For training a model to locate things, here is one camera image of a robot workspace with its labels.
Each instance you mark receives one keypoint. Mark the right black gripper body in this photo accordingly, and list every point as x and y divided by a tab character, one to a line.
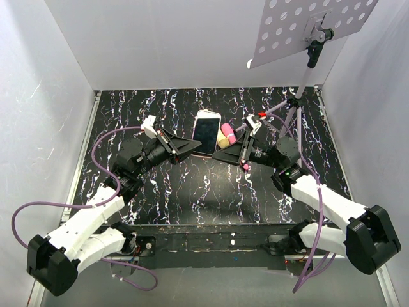
254	152

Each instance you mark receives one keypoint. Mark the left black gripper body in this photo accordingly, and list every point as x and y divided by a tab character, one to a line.
162	151

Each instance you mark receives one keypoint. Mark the black smartphone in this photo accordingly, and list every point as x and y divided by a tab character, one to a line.
205	131

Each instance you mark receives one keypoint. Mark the pink phone case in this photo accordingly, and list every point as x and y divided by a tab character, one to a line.
201	155

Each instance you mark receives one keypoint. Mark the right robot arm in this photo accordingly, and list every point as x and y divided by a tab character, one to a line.
364	235

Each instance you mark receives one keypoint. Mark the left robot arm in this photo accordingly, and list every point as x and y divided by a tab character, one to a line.
56	260

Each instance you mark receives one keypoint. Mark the yellow toy microphone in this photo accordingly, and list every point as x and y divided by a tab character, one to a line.
222	140

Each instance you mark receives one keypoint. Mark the pink toy microphone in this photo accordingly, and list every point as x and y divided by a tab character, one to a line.
230	134

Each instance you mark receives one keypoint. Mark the purple music stand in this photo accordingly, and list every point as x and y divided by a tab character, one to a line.
290	27

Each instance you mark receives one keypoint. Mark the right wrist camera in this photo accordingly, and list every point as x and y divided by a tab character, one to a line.
254	123

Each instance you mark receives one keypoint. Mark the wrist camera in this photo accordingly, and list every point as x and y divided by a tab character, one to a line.
254	123
148	126

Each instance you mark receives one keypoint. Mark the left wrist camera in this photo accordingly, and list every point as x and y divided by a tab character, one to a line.
148	126

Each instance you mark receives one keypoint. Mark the black base frame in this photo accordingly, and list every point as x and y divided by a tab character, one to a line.
203	246

